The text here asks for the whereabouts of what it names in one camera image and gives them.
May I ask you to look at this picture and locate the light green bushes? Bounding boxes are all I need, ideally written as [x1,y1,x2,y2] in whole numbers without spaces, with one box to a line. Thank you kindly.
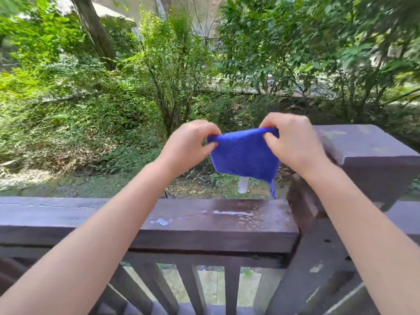
[0,0,165,176]

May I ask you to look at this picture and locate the person's right forearm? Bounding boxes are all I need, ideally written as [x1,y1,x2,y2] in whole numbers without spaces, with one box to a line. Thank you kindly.
[300,161,420,315]

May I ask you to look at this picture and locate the thin-stemmed green shrub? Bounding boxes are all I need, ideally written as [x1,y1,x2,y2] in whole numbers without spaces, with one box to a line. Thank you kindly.
[123,8,225,136]

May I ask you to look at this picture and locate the brown tree trunk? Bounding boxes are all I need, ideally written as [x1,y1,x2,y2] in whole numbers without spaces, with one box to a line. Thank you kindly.
[69,0,117,70]

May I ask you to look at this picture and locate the brown wooden railing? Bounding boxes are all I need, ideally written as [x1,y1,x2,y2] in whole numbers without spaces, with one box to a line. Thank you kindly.
[0,197,420,315]

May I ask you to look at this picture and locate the grey building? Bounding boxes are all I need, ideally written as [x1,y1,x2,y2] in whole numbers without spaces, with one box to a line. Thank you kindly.
[54,0,232,49]

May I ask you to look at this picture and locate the person's left hand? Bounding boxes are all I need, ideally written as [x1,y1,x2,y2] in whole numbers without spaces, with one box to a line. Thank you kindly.
[160,120,222,177]

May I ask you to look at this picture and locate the dark green leafy tree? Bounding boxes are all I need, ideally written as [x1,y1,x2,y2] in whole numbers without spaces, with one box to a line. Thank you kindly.
[215,0,420,135]

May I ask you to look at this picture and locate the blue cloth with white tag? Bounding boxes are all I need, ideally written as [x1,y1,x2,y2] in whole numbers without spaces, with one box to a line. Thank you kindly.
[207,128,280,199]

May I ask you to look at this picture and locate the person's right hand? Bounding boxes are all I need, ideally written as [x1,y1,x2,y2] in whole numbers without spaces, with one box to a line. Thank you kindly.
[259,112,332,181]

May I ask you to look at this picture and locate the person's left forearm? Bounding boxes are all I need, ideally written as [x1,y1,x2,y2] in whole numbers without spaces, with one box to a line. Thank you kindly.
[0,159,184,315]

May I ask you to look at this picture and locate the brown wooden railing post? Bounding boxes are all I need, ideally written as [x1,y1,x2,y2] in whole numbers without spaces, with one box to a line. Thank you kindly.
[265,124,420,315]

